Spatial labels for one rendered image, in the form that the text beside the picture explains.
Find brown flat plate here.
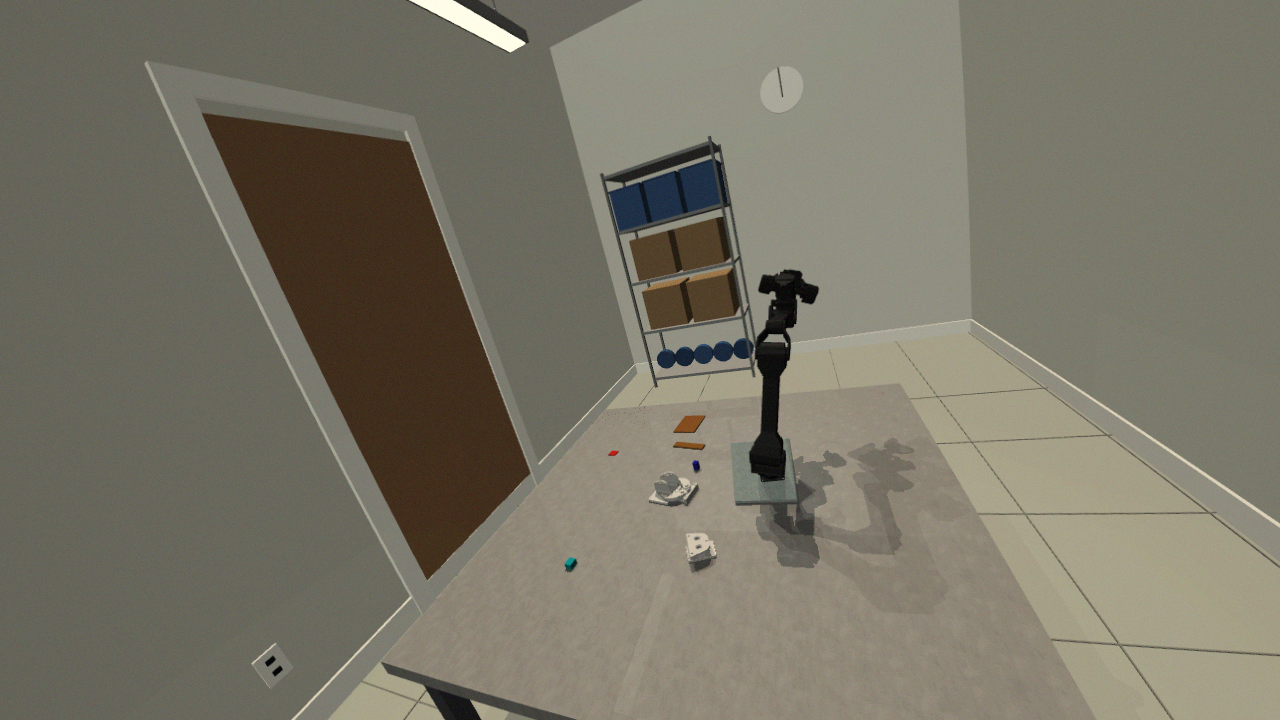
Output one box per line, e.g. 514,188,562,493
673,416,705,433

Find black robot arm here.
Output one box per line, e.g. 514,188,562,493
749,270,803,482

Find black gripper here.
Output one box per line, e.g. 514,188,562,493
758,274,818,304

